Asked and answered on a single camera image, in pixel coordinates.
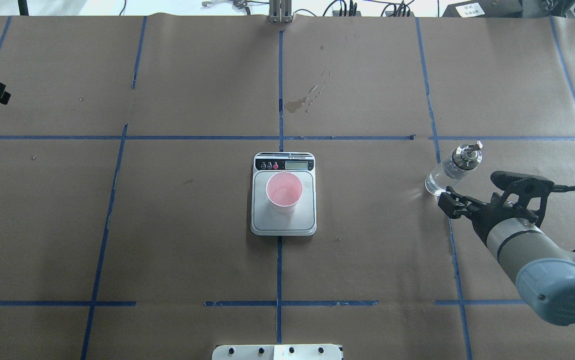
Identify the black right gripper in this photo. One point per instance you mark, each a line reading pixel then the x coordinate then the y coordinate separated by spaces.
pixel 483 216

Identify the clear glass sauce bottle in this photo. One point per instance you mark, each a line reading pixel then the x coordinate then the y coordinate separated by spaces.
pixel 463 160

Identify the pink paper cup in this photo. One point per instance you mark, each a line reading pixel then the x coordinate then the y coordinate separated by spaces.
pixel 284 191

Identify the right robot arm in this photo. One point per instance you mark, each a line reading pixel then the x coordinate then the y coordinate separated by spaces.
pixel 509 225

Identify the digital kitchen scale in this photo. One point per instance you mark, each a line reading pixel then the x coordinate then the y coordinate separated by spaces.
pixel 264 219

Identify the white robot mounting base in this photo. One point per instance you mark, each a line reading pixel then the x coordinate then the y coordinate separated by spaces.
pixel 303 351

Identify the aluminium frame post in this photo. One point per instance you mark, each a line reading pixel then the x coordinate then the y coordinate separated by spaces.
pixel 280 12

